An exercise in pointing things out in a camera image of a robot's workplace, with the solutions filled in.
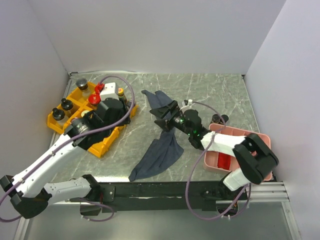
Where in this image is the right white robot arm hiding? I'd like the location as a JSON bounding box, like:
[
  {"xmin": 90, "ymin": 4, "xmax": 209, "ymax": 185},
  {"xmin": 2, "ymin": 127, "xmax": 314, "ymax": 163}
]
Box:
[{"xmin": 149, "ymin": 100, "xmax": 279, "ymax": 199}]

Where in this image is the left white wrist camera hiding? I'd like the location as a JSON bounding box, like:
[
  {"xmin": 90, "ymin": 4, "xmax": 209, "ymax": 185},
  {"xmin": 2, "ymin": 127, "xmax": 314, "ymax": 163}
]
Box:
[{"xmin": 94, "ymin": 82, "xmax": 119, "ymax": 101}]

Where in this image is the pink compartment tray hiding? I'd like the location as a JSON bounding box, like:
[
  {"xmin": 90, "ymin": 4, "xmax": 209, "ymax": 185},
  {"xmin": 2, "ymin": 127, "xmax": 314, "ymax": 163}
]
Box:
[{"xmin": 203, "ymin": 126, "xmax": 271, "ymax": 176}]

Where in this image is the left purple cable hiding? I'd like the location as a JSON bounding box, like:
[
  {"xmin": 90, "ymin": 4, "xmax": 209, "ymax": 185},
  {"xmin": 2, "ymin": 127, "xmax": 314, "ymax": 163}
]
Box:
[{"xmin": 0, "ymin": 75, "xmax": 136, "ymax": 223}]

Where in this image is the green label sauce bottle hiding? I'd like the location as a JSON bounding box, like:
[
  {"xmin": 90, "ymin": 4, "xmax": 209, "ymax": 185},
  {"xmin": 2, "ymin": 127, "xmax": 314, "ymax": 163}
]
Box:
[{"xmin": 118, "ymin": 87, "xmax": 128, "ymax": 105}]

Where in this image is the yellow compartment bin tray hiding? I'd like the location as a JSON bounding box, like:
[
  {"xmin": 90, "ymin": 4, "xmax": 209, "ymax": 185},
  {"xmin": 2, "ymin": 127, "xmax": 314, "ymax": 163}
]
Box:
[{"xmin": 47, "ymin": 82, "xmax": 138, "ymax": 158}]

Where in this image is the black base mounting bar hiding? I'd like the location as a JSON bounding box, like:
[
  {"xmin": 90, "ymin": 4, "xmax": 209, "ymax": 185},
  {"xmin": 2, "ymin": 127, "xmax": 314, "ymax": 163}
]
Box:
[{"xmin": 83, "ymin": 180, "xmax": 240, "ymax": 212}]

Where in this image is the black lid spice jar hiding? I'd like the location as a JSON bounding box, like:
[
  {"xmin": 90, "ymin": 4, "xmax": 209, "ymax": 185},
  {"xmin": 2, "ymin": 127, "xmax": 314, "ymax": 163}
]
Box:
[{"xmin": 75, "ymin": 78, "xmax": 91, "ymax": 99}]

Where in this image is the black cap salt grinder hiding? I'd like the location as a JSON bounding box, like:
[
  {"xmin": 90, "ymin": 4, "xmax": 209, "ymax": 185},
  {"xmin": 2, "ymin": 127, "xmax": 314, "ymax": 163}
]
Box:
[{"xmin": 61, "ymin": 98, "xmax": 74, "ymax": 117}]

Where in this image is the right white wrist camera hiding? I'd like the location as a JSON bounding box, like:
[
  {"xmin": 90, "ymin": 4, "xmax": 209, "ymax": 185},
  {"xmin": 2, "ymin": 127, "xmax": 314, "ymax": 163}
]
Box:
[{"xmin": 180, "ymin": 99, "xmax": 193, "ymax": 113}]

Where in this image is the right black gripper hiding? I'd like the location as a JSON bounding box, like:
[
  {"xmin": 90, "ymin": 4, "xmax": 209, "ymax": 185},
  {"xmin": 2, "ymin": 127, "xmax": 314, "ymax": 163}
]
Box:
[{"xmin": 150, "ymin": 100, "xmax": 193, "ymax": 136}]

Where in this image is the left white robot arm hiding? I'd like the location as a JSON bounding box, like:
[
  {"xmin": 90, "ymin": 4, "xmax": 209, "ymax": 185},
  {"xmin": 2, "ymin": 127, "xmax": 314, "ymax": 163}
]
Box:
[{"xmin": 0, "ymin": 98, "xmax": 135, "ymax": 219}]

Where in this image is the red packet in tray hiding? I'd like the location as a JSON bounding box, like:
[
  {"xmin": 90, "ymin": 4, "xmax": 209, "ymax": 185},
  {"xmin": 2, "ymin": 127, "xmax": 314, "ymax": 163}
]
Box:
[{"xmin": 217, "ymin": 152, "xmax": 231, "ymax": 170}]

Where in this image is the dark blue cloth towel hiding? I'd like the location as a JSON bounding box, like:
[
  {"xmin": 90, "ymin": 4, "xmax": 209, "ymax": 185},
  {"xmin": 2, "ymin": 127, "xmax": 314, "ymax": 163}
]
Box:
[{"xmin": 128, "ymin": 90, "xmax": 184, "ymax": 182}]

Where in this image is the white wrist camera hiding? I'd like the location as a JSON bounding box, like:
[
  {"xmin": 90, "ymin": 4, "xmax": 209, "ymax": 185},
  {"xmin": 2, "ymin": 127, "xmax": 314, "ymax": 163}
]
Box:
[
  {"xmin": 94, "ymin": 82, "xmax": 119, "ymax": 101},
  {"xmin": 180, "ymin": 99, "xmax": 193, "ymax": 113}
]

